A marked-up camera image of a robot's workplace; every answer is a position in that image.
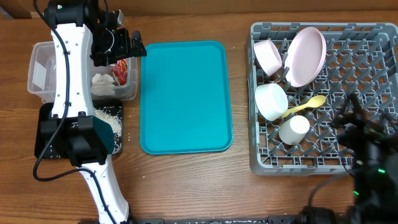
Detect red snack wrapper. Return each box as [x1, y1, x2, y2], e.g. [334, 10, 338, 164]
[111, 59, 128, 86]

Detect yellow plastic spoon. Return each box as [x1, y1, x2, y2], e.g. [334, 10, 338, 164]
[281, 95, 326, 118]

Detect white napkin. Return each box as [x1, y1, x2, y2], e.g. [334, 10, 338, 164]
[91, 73, 115, 96]

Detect grey dishwasher rack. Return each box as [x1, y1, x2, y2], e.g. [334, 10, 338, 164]
[245, 22, 397, 176]

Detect white cup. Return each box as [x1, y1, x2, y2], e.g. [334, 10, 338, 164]
[279, 115, 310, 145]

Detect large white plate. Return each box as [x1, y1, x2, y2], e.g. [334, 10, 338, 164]
[285, 27, 326, 88]

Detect white bowl with food scraps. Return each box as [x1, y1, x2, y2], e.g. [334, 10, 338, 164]
[255, 83, 288, 121]

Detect pink bowl with rice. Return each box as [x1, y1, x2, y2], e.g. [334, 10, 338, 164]
[254, 40, 282, 76]

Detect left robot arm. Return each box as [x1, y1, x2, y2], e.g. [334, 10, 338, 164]
[37, 1, 147, 223]

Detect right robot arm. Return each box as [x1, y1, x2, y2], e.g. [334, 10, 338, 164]
[331, 93, 397, 223]

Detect clear plastic bin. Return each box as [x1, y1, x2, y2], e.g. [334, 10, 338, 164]
[27, 41, 138, 103]

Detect black tray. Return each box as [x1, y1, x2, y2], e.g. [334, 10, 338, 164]
[34, 98, 124, 160]

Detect spilled rice pile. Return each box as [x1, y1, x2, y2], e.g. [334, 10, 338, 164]
[46, 106, 123, 155]

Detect teal serving tray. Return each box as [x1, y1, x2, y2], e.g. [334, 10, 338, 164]
[139, 40, 233, 155]

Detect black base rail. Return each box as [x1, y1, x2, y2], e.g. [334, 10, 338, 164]
[77, 207, 355, 224]

